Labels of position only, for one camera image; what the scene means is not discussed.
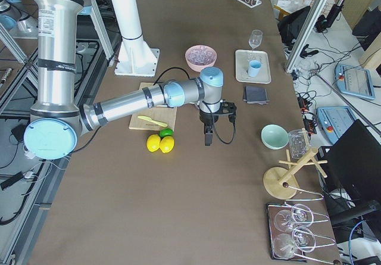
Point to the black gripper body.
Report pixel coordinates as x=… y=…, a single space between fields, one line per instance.
x=206 y=118

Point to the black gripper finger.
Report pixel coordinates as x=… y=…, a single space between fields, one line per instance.
x=210 y=139
x=206 y=139

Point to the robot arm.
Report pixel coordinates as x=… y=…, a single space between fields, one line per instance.
x=56 y=122

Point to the blue plastic cup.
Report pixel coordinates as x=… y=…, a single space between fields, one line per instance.
x=254 y=68

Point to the pile of clear ice cubes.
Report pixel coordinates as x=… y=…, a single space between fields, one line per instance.
x=201 y=56

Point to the grey folded cloth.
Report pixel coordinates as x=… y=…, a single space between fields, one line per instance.
x=255 y=95

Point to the yellow lemon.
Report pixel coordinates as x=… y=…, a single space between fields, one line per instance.
x=167 y=144
x=153 y=142

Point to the green lime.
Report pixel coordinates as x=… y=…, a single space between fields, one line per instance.
x=166 y=132

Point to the wooden cutting board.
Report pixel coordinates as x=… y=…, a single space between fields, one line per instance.
x=161 y=114

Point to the cream serving tray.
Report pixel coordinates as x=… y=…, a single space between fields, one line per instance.
x=242 y=59

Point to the green bowl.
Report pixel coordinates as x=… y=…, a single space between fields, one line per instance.
x=274 y=136

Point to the pink bowl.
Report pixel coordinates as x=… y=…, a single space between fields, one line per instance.
x=195 y=67

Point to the yellow plastic knife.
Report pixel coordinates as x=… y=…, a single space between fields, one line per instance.
x=149 y=119

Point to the clear wine glass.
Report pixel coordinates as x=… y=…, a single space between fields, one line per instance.
x=255 y=39

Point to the wooden mug tree stand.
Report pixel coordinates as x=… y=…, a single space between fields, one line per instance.
x=281 y=183

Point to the black bag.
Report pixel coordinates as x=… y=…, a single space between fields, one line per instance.
x=290 y=26

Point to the blue teach pendant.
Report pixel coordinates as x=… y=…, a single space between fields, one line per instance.
x=355 y=81
x=335 y=121

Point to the white product box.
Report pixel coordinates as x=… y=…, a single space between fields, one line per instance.
x=283 y=8

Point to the upturned wine glass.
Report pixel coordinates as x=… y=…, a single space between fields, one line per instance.
x=292 y=216
x=299 y=243

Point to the black tray with glasses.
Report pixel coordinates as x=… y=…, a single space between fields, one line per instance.
x=272 y=210

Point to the black monitor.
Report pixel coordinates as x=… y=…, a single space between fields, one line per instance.
x=353 y=164

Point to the aluminium frame post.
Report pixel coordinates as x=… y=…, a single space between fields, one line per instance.
x=304 y=34

